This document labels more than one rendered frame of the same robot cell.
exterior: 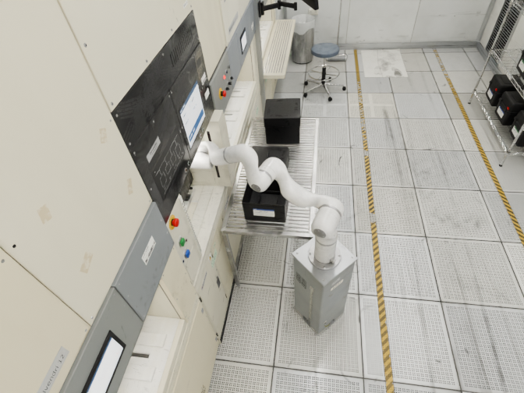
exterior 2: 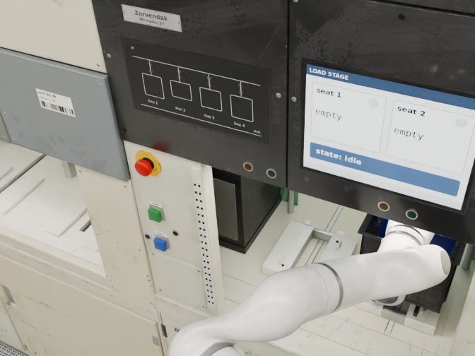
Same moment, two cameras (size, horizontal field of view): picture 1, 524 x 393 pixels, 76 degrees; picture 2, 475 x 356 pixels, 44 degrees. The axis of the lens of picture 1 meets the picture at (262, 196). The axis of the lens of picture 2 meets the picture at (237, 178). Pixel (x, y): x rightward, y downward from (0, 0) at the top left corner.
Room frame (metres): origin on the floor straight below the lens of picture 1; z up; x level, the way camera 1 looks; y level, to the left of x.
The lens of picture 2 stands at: (1.45, -0.52, 2.15)
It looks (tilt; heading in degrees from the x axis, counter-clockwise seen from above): 40 degrees down; 107
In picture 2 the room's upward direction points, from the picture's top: 3 degrees counter-clockwise
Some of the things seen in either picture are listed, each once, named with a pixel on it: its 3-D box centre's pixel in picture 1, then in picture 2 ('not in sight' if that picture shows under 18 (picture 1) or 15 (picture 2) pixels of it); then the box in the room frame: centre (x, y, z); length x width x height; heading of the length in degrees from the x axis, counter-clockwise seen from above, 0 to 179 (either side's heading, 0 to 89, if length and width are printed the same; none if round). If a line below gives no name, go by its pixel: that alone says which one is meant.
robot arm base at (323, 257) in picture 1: (325, 246); not in sight; (1.07, -0.33, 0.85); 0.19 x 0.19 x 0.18
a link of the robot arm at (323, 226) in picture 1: (325, 228); not in sight; (1.05, -0.31, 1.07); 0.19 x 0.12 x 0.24; 146
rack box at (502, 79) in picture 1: (504, 90); not in sight; (3.24, -2.88, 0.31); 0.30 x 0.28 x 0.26; 164
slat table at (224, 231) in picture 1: (279, 199); not in sight; (1.92, -0.14, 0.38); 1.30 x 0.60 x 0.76; 167
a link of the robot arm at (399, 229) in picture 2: not in sight; (402, 243); (1.53, 0.41, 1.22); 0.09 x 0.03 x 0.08; 167
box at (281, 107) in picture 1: (282, 121); not in sight; (2.31, -0.24, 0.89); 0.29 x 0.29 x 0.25; 81
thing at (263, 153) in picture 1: (267, 161); not in sight; (1.90, -0.08, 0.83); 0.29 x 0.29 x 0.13; 76
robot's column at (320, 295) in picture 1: (320, 286); not in sight; (1.07, -0.33, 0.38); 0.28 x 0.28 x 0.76; 32
